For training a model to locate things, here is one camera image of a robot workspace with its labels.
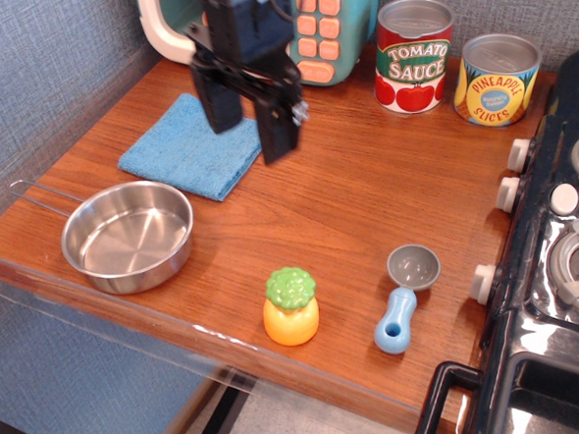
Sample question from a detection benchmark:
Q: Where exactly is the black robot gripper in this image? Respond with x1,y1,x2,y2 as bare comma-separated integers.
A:
185,0,309,164

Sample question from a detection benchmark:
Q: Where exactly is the orange toy with green cap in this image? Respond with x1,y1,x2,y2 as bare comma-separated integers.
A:
263,267,320,347

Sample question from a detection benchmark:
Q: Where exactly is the tomato sauce can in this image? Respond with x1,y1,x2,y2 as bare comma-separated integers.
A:
374,0,454,115

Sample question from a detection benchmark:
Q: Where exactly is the pineapple slices can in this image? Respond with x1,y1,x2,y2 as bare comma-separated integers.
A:
453,33,542,128

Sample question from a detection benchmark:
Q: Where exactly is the blue folded cloth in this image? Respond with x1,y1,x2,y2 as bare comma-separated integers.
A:
118,93,261,201

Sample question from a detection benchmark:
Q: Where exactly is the teal toy microwave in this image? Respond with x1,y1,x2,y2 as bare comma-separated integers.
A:
136,0,380,86

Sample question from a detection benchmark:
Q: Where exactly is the stainless steel pan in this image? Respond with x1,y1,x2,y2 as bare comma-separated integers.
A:
10,180,194,295

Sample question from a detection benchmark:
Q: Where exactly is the blue grey toy scoop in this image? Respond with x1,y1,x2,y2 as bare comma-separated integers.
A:
373,244,442,355

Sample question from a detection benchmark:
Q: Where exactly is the black toy stove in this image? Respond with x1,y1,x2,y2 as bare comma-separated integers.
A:
414,51,579,434

